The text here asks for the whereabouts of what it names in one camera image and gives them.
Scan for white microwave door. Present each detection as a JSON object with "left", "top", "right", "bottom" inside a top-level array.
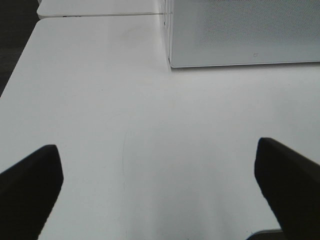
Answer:
[{"left": 166, "top": 0, "right": 320, "bottom": 68}]

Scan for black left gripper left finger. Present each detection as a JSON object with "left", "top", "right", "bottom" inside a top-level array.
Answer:
[{"left": 0, "top": 144, "right": 64, "bottom": 240}]

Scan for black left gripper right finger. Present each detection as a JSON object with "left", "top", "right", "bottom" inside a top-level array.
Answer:
[{"left": 254, "top": 137, "right": 320, "bottom": 240}]

